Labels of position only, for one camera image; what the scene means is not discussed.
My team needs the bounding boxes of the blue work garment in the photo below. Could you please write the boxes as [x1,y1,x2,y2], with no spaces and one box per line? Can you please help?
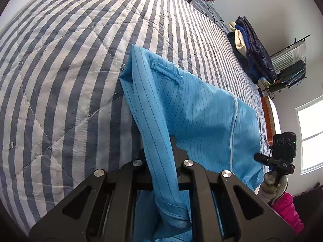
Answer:
[119,45,263,241]

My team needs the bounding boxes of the right forearm pink sleeve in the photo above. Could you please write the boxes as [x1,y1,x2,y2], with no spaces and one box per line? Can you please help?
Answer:
[272,193,304,235]

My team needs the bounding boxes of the dark hanging clothes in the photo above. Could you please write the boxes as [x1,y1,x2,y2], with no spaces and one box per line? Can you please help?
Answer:
[269,60,306,93]

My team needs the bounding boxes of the black clothes rack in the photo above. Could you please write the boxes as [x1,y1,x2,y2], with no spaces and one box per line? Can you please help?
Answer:
[262,34,311,100]

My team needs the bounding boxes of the stack of folded dark clothes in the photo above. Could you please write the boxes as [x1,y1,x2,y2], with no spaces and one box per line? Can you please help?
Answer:
[227,16,277,84]

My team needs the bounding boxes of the right hand white glove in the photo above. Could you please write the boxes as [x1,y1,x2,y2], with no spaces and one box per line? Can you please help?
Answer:
[257,171,288,204]

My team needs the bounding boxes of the orange box with white cover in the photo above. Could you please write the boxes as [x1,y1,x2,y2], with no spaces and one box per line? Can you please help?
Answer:
[261,96,281,145]

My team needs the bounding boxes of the window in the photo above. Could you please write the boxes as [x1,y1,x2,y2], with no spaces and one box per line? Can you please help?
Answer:
[296,96,323,175]

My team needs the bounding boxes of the striped blue white quilt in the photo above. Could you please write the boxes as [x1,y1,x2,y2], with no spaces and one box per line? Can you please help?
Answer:
[1,0,268,234]

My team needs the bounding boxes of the striped cloth on rack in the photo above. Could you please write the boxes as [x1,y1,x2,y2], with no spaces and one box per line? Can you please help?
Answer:
[271,40,306,74]

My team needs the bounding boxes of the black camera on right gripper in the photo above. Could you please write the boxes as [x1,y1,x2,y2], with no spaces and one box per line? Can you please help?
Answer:
[271,132,297,163]

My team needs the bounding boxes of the black power cable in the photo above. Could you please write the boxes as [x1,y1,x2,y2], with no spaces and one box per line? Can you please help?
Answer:
[201,0,229,34]

